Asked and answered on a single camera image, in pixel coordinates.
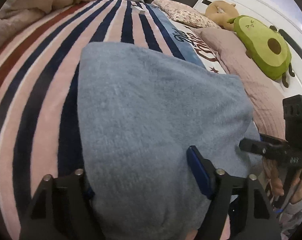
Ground grey-blue sweatpants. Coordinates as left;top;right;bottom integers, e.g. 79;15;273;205
78;42;262;239

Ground person's right hand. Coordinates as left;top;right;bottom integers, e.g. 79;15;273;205
262;158;302;204

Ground dusty pink pillow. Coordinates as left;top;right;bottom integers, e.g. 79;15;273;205
192;28;286;139

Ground striped fleece blanket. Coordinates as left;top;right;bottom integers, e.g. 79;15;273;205
0;0;228;240

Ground green avocado plush toy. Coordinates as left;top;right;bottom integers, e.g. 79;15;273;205
228;15;295;88

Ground tan plush toy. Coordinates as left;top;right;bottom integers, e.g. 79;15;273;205
205;1;239;31

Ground white padded headboard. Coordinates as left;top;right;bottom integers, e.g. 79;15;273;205
194;0;302;97

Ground floral patterned pillow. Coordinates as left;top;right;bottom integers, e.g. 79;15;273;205
152;0;220;29

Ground small white box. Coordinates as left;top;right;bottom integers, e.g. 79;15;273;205
131;5;145;15

